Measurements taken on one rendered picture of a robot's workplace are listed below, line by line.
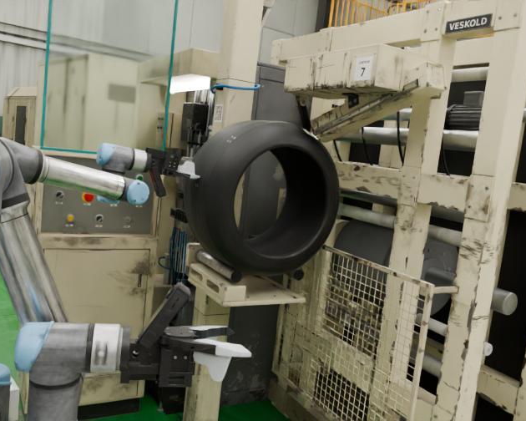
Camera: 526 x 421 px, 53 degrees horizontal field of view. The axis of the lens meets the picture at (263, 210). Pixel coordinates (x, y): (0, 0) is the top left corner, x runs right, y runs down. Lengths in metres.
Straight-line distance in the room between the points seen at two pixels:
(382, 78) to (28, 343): 1.45
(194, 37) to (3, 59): 4.08
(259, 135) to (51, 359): 1.24
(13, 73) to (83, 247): 8.68
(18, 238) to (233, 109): 1.48
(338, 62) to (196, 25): 10.67
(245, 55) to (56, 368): 1.71
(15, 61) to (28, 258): 10.14
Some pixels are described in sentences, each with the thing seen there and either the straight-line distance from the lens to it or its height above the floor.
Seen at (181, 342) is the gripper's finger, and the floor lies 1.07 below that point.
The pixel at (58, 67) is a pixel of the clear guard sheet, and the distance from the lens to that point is 2.47.
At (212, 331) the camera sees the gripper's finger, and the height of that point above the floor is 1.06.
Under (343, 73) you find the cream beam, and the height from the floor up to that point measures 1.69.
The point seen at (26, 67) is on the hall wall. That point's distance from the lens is 11.10.
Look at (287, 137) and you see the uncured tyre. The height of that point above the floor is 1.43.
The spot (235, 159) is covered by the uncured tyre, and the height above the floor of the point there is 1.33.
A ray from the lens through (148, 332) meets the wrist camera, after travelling 0.87.
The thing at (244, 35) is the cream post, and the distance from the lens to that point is 2.34.
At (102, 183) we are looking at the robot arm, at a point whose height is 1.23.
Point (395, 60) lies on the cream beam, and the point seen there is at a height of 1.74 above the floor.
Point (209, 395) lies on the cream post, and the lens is 2.57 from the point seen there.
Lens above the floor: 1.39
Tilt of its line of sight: 7 degrees down
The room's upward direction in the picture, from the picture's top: 7 degrees clockwise
